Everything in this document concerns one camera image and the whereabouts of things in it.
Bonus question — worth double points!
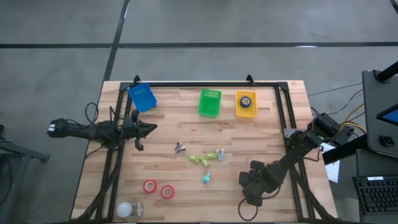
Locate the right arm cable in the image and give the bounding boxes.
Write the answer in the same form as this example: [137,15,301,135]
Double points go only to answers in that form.
[237,197,260,222]

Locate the yellow plastic basket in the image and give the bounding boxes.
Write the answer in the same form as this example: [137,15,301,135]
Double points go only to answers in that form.
[235,90,259,119]

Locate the grey metal stand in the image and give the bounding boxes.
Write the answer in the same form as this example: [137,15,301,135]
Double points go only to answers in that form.
[0,124,50,224]

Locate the black console with blue screen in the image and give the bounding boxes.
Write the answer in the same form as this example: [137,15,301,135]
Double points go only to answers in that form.
[362,70,398,158]

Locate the white light bulb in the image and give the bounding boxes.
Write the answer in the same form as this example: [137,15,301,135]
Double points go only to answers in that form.
[115,198,145,223]
[116,201,133,218]

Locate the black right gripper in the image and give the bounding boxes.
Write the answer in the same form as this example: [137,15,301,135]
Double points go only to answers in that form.
[239,160,274,207]

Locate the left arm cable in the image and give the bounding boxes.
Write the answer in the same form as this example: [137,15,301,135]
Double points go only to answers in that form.
[84,101,121,126]

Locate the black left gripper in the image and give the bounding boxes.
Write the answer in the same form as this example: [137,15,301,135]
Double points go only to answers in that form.
[123,110,158,152]

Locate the black pole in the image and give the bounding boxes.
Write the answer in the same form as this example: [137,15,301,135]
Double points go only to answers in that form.
[376,60,398,83]

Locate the blue plastic basket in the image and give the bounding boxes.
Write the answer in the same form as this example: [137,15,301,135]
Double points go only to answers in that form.
[127,82,158,113]

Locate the white paper sheet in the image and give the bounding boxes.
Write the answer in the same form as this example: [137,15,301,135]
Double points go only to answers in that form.
[320,142,341,184]

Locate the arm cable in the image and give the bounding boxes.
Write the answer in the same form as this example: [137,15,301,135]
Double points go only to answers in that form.
[237,197,260,222]
[84,101,121,126]

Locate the black round knob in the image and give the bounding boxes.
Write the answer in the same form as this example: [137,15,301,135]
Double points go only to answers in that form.
[379,134,396,147]

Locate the black stand leg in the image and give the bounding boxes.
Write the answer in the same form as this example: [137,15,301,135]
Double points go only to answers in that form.
[322,133,369,166]

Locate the yellow cables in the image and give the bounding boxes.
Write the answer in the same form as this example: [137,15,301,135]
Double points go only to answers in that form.
[340,103,365,133]

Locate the black aluminium table frame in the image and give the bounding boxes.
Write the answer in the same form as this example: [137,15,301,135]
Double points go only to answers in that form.
[79,74,335,223]

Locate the thin black floor cable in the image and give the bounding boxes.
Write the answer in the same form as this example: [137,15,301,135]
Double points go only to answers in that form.
[307,82,363,97]

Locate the black keyboard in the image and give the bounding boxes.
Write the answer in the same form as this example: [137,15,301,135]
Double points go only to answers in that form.
[352,175,398,215]

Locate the green plastic basket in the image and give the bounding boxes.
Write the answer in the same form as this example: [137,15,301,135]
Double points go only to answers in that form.
[198,88,223,118]

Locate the red tape roll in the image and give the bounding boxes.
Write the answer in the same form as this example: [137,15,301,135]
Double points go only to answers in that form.
[160,185,175,200]
[142,179,158,194]

